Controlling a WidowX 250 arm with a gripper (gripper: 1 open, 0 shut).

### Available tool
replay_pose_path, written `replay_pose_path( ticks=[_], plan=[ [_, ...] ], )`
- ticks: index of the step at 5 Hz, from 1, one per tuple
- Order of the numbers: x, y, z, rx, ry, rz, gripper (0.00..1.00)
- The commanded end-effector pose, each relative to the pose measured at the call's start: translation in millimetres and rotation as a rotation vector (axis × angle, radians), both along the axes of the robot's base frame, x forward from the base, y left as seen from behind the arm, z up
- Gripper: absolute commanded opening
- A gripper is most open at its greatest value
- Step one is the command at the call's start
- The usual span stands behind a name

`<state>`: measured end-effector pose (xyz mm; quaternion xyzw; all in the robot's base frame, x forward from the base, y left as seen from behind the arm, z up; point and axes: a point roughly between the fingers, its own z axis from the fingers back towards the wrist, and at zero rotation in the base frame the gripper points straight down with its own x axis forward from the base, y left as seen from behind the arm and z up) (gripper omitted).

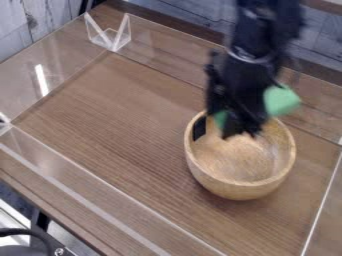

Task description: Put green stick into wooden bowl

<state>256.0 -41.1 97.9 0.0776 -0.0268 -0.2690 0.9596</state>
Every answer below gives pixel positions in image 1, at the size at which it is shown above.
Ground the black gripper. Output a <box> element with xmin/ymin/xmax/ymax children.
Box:
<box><xmin>204</xmin><ymin>50</ymin><xmax>282</xmax><ymax>139</ymax></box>

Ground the green rectangular stick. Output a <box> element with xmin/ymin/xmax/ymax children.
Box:
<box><xmin>212</xmin><ymin>83</ymin><xmax>303</xmax><ymax>130</ymax></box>

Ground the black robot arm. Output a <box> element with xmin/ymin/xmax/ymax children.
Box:
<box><xmin>204</xmin><ymin>0</ymin><xmax>303</xmax><ymax>139</ymax></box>

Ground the black sticker on bowl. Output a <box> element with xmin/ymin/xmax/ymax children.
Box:
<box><xmin>192</xmin><ymin>116</ymin><xmax>206</xmax><ymax>141</ymax></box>

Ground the wooden bowl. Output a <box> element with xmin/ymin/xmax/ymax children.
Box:
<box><xmin>183</xmin><ymin>111</ymin><xmax>297</xmax><ymax>201</ymax></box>

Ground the clear acrylic corner bracket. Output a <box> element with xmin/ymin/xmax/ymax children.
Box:
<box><xmin>84</xmin><ymin>13</ymin><xmax>131</xmax><ymax>52</ymax></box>

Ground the black table leg bracket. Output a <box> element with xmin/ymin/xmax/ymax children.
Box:
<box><xmin>29</xmin><ymin>208</ymin><xmax>76</xmax><ymax>256</ymax></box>

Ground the black cable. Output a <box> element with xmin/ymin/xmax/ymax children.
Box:
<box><xmin>0</xmin><ymin>227</ymin><xmax>51</xmax><ymax>249</ymax></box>

